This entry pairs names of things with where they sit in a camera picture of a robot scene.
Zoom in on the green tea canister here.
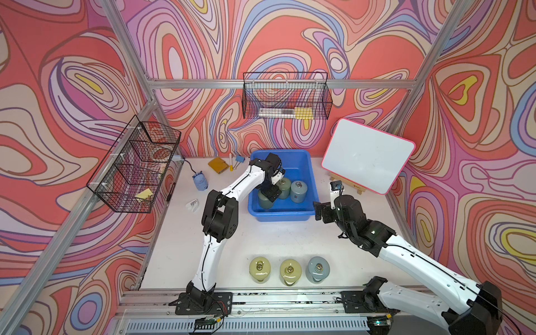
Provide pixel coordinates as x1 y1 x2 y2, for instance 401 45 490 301
258 194 274 209
276 177 292 200

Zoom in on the green tea canister back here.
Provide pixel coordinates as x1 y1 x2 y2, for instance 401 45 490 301
276 177 292 200

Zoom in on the light blue tea canister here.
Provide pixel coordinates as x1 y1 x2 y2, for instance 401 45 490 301
290 180 308 203

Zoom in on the blue-grey tea canister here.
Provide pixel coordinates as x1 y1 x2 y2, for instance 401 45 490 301
306 256 331 284

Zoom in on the yellow-green tea canister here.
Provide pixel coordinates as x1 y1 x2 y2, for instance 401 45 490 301
249 256 272 283
280 258 302 286

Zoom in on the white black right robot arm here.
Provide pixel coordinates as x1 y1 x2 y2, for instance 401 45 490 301
314 195 503 334

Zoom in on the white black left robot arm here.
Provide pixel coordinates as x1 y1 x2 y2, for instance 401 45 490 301
187 156 285 297

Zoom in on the blue plastic basket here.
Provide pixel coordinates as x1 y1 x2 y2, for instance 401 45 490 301
248 149 319 222

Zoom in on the yellow block in basket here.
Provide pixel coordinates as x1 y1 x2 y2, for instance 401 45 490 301
294 107 315 120

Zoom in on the yellow sponge in basket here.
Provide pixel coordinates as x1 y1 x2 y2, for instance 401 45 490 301
134 188 154 202

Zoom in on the small blue clip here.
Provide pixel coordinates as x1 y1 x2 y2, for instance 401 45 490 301
234 156 245 168

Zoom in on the wooden whiteboard stand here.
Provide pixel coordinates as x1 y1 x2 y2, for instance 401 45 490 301
329 172 367 195

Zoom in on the white yellow marker pen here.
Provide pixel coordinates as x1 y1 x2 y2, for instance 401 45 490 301
228 153 234 172

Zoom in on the yellow sticky note pad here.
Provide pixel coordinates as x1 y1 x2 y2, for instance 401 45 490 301
208 157 229 174

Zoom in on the pink framed whiteboard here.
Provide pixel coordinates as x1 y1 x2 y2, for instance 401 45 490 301
321 119 416 195

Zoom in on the small blue mouse device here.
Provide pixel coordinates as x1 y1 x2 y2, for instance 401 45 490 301
193 172 208 191

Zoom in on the green circuit board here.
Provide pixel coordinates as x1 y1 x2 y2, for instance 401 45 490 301
194 318 221 330

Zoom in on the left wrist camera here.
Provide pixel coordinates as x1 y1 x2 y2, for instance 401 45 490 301
264 153 285 175

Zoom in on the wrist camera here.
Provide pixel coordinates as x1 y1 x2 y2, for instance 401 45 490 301
264 153 285 175
329 180 344 209

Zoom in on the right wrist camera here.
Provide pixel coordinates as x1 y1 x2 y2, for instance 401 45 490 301
329 180 344 209

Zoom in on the black wire basket back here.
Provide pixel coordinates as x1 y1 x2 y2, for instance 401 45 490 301
241 70 333 120

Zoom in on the black wire basket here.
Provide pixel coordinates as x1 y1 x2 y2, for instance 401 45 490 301
241 70 333 120
86 116 181 214

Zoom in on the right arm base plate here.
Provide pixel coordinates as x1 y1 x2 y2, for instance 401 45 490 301
340 290 400 315

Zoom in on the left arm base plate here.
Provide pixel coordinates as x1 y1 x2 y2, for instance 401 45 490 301
174 292 233 316

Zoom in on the black wire basket left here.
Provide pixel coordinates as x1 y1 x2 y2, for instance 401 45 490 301
86 116 181 214

